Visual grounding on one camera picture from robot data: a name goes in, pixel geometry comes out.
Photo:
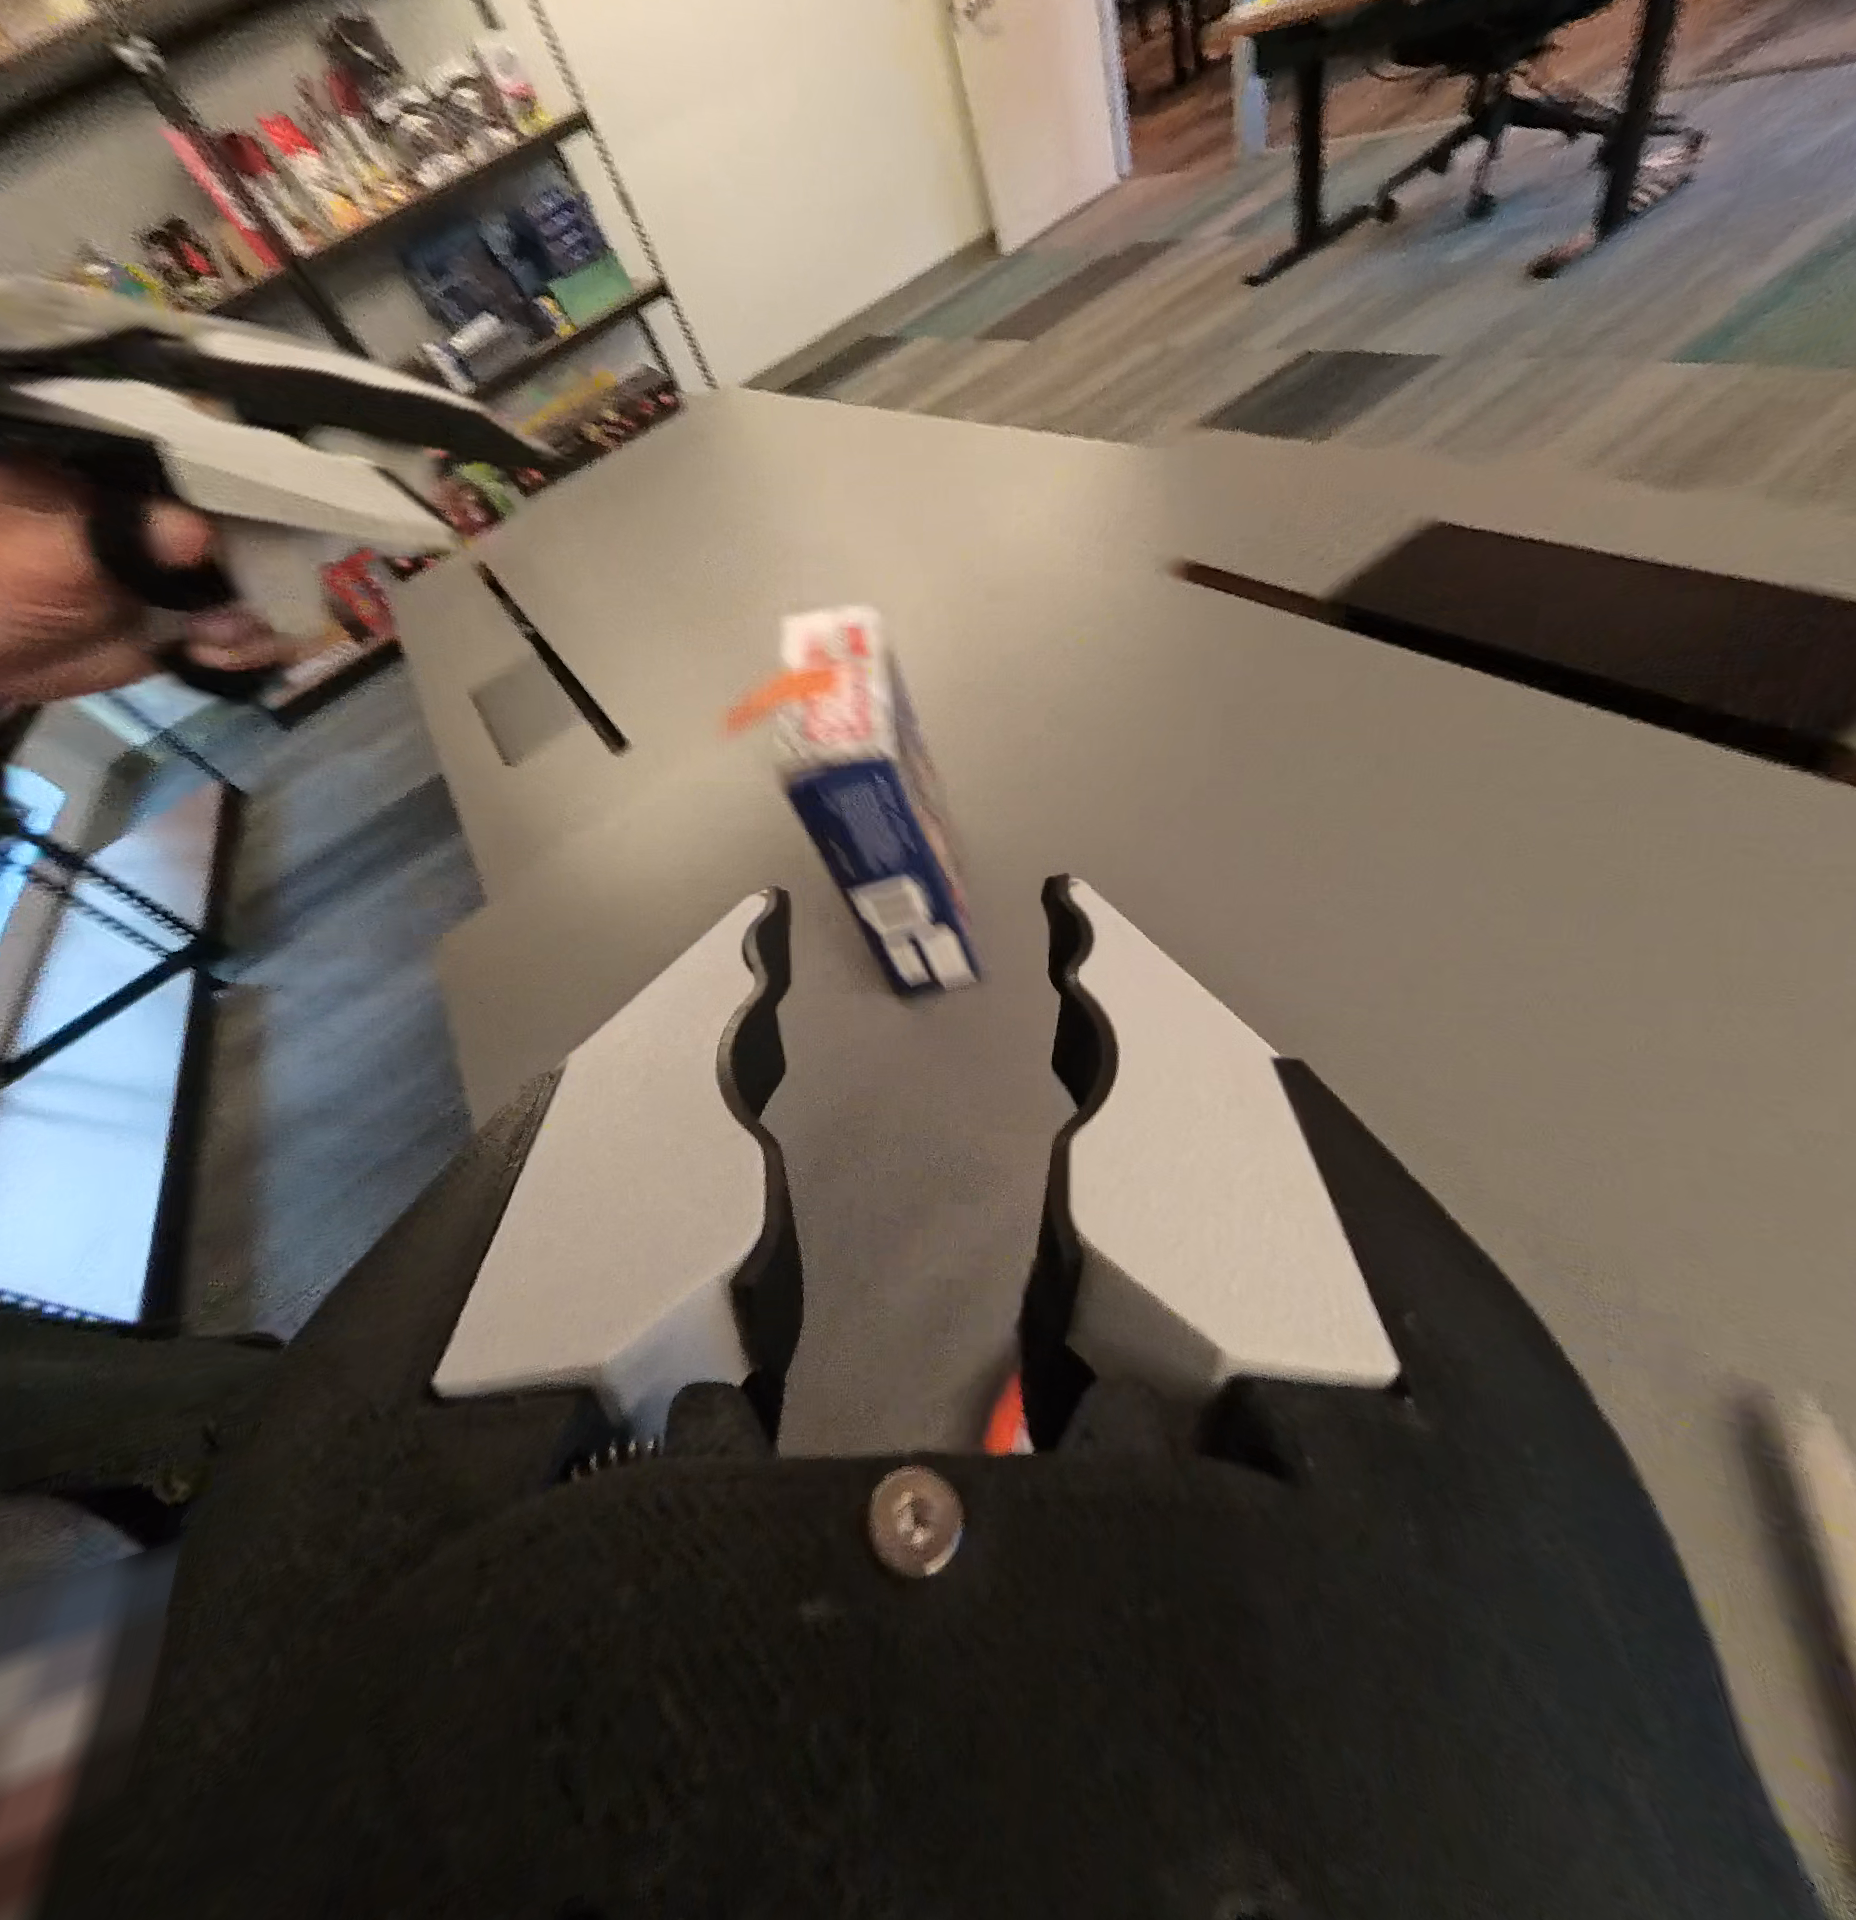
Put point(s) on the shelved stack of toy boxes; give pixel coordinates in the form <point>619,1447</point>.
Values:
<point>342,150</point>

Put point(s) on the grey table cover plate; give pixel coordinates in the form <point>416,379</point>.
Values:
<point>517,717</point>

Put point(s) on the person's black jacket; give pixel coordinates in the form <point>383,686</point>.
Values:
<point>88,1411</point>

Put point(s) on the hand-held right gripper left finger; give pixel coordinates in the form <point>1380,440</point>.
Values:
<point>613,1231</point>

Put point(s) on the black metal shelf rack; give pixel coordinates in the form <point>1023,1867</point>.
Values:
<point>463,174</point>

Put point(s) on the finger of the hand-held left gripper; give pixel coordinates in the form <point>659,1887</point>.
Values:
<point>268,472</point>
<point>298,369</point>

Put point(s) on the blue grey superhero lego box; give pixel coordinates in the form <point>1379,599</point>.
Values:
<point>883,841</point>

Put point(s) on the orange tape piece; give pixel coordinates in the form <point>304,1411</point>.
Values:
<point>786,703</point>

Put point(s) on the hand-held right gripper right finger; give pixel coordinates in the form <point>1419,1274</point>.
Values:
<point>1212,1214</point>

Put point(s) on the black office chair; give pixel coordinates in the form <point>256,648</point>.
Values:
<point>1482,39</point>

